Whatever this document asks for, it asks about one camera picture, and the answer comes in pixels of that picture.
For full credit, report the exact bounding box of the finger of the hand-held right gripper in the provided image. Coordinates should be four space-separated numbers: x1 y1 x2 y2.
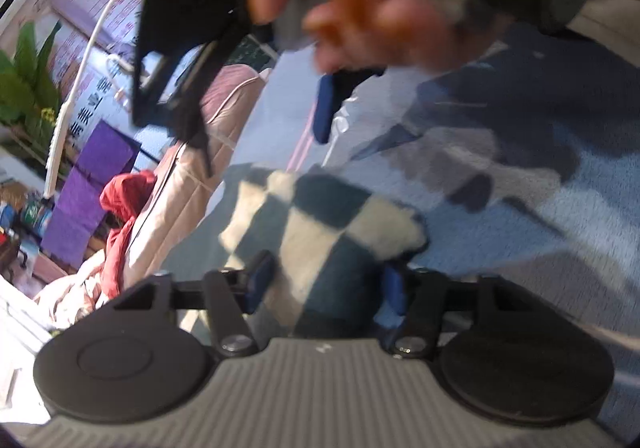
311 67 387 146
130 39 227 179

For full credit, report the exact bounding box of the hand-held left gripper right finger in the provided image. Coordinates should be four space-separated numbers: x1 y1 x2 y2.
381 260 532 360

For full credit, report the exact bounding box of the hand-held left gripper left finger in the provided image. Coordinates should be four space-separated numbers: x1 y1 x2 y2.
114 250 276 359

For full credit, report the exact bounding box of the teal and white checkered sweater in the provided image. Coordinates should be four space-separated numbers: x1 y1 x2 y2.
219 167 431 336

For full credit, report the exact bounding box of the pile of white clothes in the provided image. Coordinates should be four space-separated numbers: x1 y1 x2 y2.
32 253 126 334

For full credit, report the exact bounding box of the person's right hand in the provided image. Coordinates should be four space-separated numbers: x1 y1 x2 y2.
239 0 453 75

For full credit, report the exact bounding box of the pink quilt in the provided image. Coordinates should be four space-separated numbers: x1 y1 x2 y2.
120 63 273 289

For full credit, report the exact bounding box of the blue striped blanket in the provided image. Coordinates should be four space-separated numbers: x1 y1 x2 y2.
165 23 640 429

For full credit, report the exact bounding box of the red garment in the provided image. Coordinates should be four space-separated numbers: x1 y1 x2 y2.
99 170 158 296

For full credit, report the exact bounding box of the white pipe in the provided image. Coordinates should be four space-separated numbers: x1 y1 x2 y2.
44 0 166 201

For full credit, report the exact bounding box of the green plant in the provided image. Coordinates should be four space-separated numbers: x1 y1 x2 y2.
0 20 63 129

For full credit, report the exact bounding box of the purple cloth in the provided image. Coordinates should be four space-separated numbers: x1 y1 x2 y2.
40 120 141 269

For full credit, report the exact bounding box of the cluttered shelf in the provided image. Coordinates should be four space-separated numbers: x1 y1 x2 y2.
0 178 53 279

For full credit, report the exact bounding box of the white hanging cloth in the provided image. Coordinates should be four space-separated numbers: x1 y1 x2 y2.
0 278 53 364

